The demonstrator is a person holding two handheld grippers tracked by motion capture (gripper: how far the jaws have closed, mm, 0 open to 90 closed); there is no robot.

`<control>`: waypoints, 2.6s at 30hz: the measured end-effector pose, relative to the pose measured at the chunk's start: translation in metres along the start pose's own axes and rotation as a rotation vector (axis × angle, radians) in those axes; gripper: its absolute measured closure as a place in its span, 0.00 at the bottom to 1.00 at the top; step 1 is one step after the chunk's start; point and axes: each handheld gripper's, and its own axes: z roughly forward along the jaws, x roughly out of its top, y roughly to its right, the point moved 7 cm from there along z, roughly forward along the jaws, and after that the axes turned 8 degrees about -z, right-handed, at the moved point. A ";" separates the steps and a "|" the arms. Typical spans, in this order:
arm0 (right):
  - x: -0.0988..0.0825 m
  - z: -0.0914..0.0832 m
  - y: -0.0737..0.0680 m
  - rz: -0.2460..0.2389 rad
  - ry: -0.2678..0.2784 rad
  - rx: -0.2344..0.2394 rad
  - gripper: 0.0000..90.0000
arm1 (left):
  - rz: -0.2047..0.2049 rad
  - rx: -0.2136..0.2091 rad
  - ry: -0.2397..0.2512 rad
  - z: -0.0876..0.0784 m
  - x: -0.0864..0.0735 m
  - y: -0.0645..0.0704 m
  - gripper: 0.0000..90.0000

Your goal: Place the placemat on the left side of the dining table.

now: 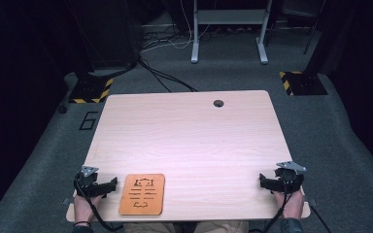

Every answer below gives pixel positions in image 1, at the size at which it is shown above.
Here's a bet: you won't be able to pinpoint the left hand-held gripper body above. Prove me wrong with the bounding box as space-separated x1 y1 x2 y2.
73 165 112 199

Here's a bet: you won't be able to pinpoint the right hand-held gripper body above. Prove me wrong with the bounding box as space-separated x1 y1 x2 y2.
271 160 307 195

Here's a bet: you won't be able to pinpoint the orange wooden cutout board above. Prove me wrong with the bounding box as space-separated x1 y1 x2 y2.
119 173 166 216

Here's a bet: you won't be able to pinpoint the person's left hand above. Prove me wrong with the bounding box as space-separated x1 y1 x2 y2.
73 193 104 224

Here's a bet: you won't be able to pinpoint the person's right hand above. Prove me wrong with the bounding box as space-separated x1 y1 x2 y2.
273 190 306 221

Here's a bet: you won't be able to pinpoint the dark cabinet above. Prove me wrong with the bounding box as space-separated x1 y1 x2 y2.
65 0 142 71

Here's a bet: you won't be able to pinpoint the black stand pole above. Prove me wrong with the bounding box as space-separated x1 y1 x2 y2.
302 0 327 55

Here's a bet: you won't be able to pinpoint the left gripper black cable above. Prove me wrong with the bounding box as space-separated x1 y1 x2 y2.
74 173 124 233

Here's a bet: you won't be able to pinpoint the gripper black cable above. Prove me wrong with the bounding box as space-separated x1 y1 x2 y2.
74 173 124 233
249 176 294 233

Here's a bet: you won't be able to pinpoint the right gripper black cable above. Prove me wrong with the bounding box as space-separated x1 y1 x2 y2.
249 176 294 233

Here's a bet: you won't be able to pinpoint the black cable at table bracket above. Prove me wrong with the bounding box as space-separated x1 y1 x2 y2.
310 205 333 233

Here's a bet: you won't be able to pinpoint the black yellow striped base plate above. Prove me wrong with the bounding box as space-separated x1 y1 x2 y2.
278 70 328 97
67 76 115 105

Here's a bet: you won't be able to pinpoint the black floor cables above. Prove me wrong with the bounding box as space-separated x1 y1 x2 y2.
137 57 199 94

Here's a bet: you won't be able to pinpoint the white floor cables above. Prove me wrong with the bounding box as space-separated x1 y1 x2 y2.
139 0 212 54

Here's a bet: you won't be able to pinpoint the white metal desk frame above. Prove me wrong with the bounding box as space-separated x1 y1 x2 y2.
189 0 275 65

